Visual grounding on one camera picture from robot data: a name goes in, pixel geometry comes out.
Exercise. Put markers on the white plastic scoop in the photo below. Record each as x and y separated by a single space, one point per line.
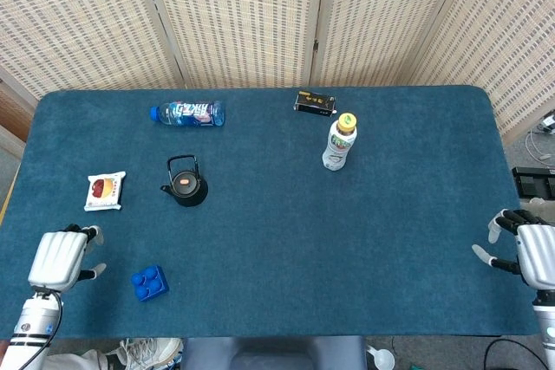
383 359

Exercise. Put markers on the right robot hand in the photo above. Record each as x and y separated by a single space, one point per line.
537 257

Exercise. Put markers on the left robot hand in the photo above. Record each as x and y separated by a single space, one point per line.
56 259

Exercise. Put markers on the yellow cap drink bottle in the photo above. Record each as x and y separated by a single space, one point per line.
338 149

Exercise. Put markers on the white sneaker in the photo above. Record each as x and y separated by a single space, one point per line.
147 350

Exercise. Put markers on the black cast iron teapot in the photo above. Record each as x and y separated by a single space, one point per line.
191 199

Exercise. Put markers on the black foot pedal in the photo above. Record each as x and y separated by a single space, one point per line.
533 181

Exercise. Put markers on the blue toy building block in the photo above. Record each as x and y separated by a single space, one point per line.
152 285

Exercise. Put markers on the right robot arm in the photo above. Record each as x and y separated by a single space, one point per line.
546 322

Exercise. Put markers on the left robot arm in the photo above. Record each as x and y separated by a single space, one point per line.
32 322

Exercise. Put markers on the woven bamboo folding screen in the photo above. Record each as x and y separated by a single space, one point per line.
243 19

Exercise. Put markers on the small black lid orange knob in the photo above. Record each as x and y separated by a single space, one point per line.
184 188

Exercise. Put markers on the blue table cloth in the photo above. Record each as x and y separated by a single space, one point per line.
303 235

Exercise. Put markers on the blue cap water bottle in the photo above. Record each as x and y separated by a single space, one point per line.
191 113

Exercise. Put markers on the grey robot torso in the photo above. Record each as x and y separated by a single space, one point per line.
269 352

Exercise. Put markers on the white snack packet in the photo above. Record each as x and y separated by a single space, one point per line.
104 192

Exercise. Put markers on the small black carton box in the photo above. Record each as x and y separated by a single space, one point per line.
314 103

